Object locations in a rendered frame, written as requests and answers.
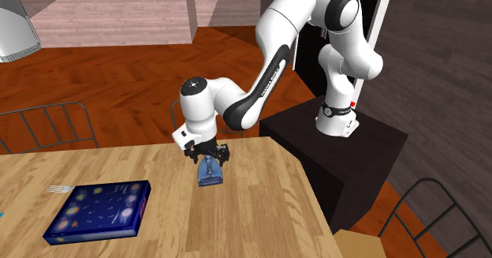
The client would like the black door white frame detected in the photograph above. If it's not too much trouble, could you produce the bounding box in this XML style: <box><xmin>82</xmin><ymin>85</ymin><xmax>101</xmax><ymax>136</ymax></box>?
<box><xmin>293</xmin><ymin>0</ymin><xmax>397</xmax><ymax>109</ymax></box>

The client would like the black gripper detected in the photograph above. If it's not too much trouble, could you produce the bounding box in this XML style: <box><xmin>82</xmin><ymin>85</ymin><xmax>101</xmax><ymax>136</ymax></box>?
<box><xmin>184</xmin><ymin>136</ymin><xmax>231</xmax><ymax>169</ymax></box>

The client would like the silver fork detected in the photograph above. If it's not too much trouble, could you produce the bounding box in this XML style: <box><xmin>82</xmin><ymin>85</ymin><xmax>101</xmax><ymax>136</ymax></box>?
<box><xmin>45</xmin><ymin>185</ymin><xmax>76</xmax><ymax>194</ymax></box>

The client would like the grey range hood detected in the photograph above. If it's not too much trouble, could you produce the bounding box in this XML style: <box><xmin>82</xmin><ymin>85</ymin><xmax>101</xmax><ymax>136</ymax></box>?
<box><xmin>0</xmin><ymin>0</ymin><xmax>43</xmax><ymax>64</ymax></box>

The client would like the dark robot stand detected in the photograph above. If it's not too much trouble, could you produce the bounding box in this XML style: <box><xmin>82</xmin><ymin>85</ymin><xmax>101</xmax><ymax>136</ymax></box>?
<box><xmin>259</xmin><ymin>95</ymin><xmax>409</xmax><ymax>235</ymax></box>

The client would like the black metal chair wooden seat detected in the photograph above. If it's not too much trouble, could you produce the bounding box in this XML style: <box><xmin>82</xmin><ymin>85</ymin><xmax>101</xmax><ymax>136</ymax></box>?
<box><xmin>332</xmin><ymin>177</ymin><xmax>492</xmax><ymax>258</ymax></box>

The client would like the dark blue star print book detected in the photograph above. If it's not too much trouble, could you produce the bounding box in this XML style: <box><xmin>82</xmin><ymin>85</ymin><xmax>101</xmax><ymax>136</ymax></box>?
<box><xmin>42</xmin><ymin>179</ymin><xmax>152</xmax><ymax>247</ymax></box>

